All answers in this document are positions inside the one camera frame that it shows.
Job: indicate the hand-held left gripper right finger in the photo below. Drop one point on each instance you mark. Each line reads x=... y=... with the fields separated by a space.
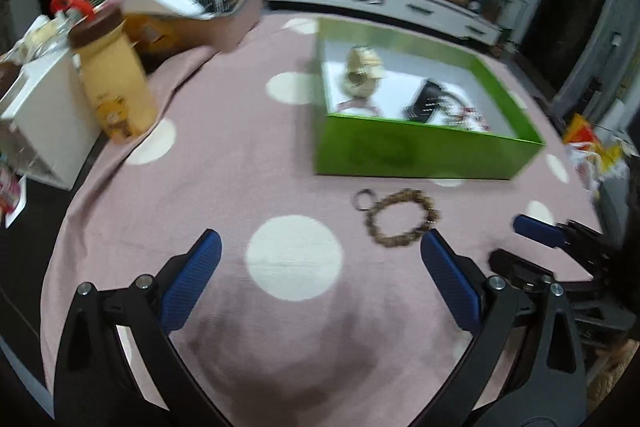
x=450 y=282

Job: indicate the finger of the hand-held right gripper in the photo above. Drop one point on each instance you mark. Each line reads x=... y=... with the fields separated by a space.
x=520 y=269
x=537 y=229

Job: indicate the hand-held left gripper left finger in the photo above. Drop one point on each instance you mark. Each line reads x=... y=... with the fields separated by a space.
x=192 y=279

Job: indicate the green cardboard box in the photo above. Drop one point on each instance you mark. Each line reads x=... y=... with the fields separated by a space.
x=400 y=152

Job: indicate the black wristwatch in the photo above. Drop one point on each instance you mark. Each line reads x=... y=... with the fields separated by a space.
x=425 y=102

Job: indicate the white plastic bag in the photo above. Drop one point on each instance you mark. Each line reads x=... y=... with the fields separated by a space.
x=587 y=162

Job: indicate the pink polka dot tablecloth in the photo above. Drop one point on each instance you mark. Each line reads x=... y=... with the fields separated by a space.
x=250 y=187

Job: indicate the yellow orange bag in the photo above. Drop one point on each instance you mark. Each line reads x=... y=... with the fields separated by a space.
x=580 y=127

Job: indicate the red packet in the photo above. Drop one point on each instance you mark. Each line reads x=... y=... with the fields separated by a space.
x=9 y=189

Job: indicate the yellow bear bottle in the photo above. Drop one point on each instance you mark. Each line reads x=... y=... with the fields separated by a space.
x=117 y=82

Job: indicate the white drawer organizer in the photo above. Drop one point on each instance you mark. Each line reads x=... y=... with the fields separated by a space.
x=50 y=107

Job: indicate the potted plant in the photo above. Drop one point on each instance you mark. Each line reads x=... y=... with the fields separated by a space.
x=497 y=4

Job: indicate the cream wristwatch on stand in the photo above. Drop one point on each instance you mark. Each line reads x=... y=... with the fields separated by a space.
x=361 y=69

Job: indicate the beige storage box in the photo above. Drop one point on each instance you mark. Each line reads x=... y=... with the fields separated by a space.
x=235 y=27

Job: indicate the brown round object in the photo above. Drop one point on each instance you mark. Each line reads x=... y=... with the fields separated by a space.
x=10 y=74

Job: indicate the clear bag of food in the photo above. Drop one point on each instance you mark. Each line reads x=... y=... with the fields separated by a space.
x=40 y=34

